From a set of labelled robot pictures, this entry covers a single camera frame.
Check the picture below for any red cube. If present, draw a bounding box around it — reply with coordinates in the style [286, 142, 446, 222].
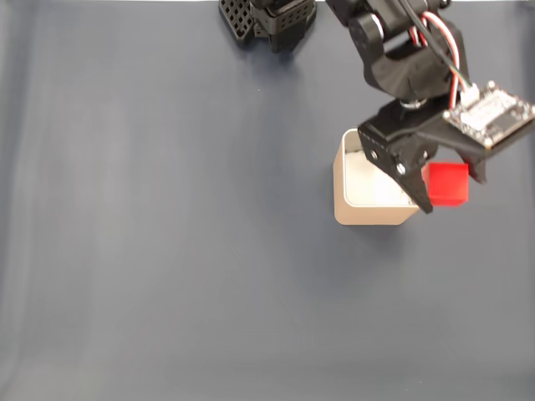
[421, 161, 471, 208]

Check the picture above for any beige square box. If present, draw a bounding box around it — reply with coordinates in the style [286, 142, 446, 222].
[333, 127, 424, 227]

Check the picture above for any white crumpled tissue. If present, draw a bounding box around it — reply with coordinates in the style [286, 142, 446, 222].
[344, 150, 419, 206]

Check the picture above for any camera circuit board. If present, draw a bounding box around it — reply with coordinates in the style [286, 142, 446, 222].
[442, 81, 535, 152]

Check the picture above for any black camera cable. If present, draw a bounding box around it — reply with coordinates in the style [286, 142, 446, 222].
[396, 0, 461, 80]

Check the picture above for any red white servo cable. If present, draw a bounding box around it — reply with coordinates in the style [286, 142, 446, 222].
[411, 11, 480, 106]

